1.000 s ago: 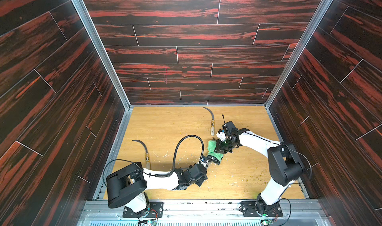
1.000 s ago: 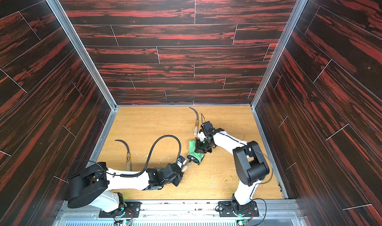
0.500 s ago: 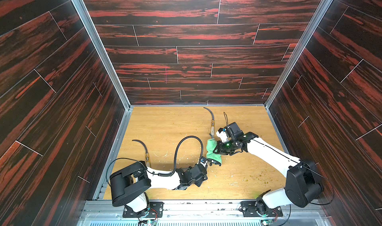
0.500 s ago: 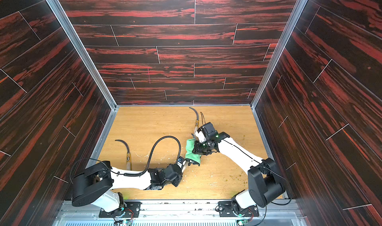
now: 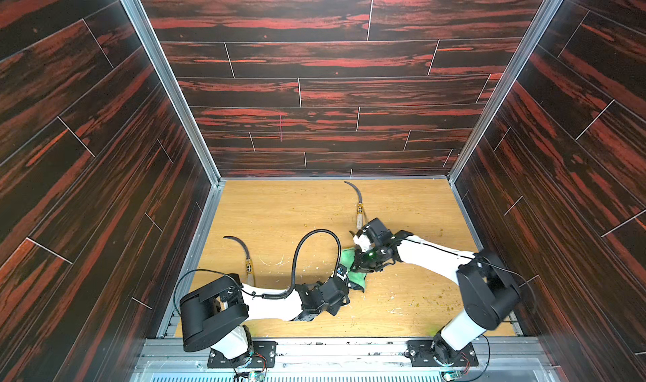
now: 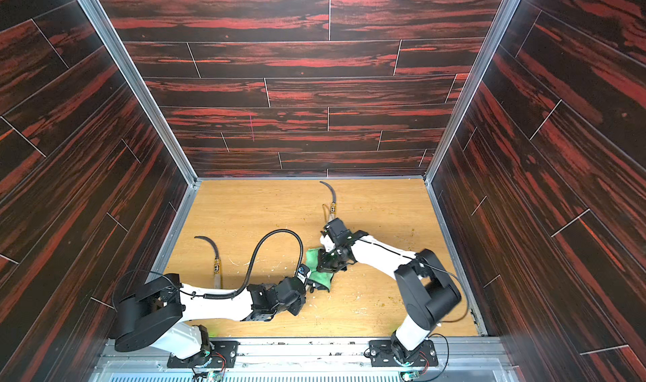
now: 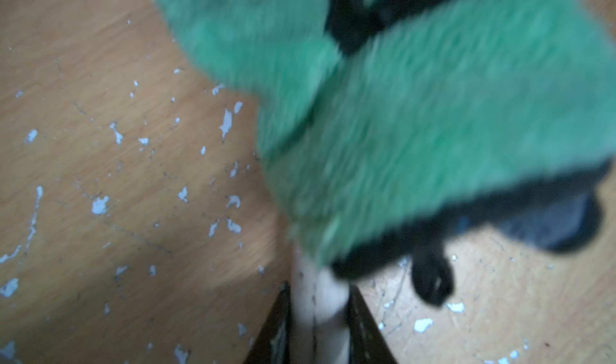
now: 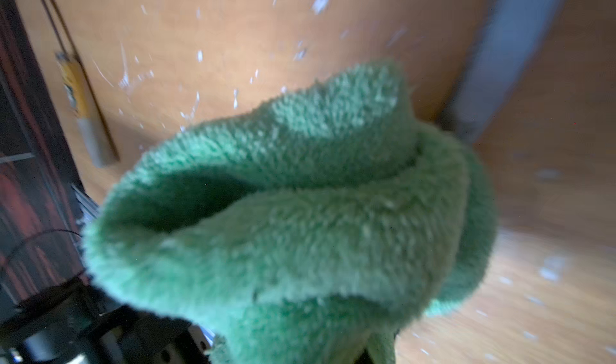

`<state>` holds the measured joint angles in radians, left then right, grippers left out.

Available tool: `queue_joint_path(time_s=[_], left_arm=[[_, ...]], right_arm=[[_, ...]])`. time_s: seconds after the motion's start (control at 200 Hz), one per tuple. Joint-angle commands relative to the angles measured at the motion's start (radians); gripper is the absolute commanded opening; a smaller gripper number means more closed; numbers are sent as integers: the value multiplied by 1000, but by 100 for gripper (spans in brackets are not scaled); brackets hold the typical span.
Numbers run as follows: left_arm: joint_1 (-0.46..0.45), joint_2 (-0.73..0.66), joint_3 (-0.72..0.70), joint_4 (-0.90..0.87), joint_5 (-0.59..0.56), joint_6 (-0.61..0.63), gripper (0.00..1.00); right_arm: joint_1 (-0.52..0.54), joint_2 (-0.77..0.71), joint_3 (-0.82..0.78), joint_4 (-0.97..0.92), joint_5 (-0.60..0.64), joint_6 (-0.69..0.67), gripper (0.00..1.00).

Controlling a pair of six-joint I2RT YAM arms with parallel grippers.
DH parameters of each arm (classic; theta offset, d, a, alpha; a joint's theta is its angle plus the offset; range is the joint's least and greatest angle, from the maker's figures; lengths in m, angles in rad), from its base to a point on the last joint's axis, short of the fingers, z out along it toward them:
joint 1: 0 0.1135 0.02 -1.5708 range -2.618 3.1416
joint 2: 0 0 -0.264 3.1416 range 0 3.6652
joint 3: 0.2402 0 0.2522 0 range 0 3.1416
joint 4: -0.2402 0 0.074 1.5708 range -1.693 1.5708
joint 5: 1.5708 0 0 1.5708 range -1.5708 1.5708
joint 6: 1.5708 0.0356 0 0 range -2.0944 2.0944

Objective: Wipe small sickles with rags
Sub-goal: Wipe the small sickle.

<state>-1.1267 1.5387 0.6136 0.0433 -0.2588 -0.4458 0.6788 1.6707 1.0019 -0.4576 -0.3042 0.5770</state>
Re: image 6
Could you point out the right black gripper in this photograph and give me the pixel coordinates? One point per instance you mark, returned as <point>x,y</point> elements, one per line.
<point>328,261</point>

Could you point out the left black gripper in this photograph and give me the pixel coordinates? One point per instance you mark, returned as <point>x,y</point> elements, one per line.
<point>300,302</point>

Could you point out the green microfibre rag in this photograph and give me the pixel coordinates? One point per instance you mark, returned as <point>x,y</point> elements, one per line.
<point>317,280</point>

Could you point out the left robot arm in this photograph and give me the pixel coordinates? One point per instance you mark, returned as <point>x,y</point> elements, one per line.
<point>159,312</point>

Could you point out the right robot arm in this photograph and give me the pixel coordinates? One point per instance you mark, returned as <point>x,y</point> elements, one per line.
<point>427,289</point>

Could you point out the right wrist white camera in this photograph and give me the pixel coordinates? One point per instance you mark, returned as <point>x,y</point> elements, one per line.
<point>327,243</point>

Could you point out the wrist white camera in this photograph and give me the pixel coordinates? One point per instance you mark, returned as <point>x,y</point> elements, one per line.
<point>327,243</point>
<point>303,273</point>

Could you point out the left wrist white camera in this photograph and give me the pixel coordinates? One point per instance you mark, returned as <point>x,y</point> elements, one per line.
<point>303,273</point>

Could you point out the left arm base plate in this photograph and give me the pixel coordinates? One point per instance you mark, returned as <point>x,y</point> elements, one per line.
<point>220,354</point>

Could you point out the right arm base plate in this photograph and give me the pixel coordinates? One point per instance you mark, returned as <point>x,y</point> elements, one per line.
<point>389,353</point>

